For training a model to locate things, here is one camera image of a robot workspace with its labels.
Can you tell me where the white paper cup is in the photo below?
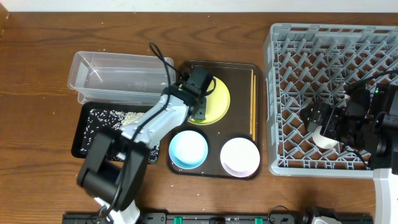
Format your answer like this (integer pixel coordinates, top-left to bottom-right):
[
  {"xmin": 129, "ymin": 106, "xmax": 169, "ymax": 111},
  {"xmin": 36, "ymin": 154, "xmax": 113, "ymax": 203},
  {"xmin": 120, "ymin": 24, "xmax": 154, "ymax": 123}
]
[{"xmin": 312, "ymin": 126, "xmax": 338, "ymax": 149}]

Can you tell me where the right wooden chopstick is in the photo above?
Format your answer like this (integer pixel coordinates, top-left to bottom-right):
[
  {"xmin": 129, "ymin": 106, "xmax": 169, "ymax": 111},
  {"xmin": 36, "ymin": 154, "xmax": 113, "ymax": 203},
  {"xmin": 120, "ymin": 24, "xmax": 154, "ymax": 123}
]
[{"xmin": 252, "ymin": 75, "xmax": 256, "ymax": 142}]

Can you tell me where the left wooden chopstick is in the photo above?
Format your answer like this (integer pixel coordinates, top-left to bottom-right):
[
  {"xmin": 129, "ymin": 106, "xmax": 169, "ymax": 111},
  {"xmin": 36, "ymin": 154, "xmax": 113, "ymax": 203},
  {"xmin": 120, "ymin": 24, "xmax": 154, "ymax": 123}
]
[{"xmin": 249, "ymin": 70, "xmax": 254, "ymax": 135}]

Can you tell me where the grey dishwasher rack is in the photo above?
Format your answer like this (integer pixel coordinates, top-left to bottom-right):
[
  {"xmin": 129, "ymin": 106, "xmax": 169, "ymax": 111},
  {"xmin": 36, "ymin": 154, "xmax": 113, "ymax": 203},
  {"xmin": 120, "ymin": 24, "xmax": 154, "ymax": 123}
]
[{"xmin": 264, "ymin": 23, "xmax": 397, "ymax": 179}]

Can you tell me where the black rail with green clips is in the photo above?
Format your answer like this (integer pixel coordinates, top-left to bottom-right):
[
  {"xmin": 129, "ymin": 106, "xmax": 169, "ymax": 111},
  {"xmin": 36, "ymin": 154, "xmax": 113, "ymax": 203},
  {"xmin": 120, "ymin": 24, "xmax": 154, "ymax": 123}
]
[{"xmin": 62, "ymin": 207, "xmax": 374, "ymax": 224}]

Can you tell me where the clear plastic bin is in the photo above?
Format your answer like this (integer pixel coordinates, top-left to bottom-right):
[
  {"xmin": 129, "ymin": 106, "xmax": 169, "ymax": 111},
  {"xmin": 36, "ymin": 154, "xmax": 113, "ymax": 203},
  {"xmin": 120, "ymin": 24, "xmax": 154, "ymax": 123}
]
[{"xmin": 68, "ymin": 51, "xmax": 175, "ymax": 105}]

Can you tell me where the black waste tray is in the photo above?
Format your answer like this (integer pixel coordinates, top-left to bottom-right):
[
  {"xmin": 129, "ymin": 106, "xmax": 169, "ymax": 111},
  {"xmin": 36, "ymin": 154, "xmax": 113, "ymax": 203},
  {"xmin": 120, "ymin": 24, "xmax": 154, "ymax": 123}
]
[{"xmin": 71, "ymin": 102, "xmax": 151, "ymax": 158}]

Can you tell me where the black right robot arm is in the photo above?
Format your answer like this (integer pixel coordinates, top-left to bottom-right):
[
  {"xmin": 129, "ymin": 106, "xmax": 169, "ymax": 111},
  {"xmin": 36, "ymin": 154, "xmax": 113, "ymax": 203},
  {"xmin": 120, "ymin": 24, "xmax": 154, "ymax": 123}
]
[{"xmin": 299, "ymin": 82, "xmax": 397, "ymax": 223}]

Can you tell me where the light blue bowl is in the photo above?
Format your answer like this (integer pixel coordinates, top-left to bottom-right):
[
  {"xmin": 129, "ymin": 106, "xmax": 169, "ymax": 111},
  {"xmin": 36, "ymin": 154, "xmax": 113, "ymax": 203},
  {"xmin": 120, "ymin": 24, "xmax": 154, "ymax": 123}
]
[{"xmin": 169, "ymin": 130, "xmax": 208, "ymax": 169}]

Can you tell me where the yellow green snack wrapper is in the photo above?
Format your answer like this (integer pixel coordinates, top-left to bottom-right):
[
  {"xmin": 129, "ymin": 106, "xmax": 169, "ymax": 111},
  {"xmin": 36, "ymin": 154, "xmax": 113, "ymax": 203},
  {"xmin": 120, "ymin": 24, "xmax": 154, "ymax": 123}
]
[{"xmin": 188, "ymin": 113, "xmax": 206, "ymax": 123}]

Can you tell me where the dark brown serving tray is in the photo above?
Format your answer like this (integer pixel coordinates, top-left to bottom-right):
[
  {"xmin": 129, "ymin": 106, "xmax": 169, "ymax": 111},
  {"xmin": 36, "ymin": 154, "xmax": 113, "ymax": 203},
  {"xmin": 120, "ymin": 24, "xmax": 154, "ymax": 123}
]
[{"xmin": 167, "ymin": 60, "xmax": 264, "ymax": 179}]

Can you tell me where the leftover rice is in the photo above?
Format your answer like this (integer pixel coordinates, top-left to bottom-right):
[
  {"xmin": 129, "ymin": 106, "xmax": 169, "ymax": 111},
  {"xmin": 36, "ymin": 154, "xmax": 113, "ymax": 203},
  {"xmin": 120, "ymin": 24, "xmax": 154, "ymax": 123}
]
[{"xmin": 78, "ymin": 109, "xmax": 144, "ymax": 156}]

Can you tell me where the yellow plate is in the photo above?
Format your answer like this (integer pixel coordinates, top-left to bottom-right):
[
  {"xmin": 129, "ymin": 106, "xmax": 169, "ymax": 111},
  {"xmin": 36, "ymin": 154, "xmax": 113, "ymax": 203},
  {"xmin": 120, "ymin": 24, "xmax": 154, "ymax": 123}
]
[{"xmin": 183, "ymin": 77, "xmax": 231, "ymax": 126}]

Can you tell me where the wooden chopstick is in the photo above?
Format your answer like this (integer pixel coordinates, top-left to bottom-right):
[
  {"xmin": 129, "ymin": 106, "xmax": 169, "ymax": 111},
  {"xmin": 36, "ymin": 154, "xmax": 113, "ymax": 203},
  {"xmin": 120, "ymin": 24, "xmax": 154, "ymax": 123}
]
[
  {"xmin": 252, "ymin": 75, "xmax": 256, "ymax": 142},
  {"xmin": 249, "ymin": 70, "xmax": 254, "ymax": 135}
]

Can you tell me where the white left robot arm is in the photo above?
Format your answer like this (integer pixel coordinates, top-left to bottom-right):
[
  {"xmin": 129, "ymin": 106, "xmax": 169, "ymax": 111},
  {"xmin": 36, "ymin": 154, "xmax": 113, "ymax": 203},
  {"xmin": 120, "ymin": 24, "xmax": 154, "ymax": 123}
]
[{"xmin": 77, "ymin": 84, "xmax": 210, "ymax": 223}]

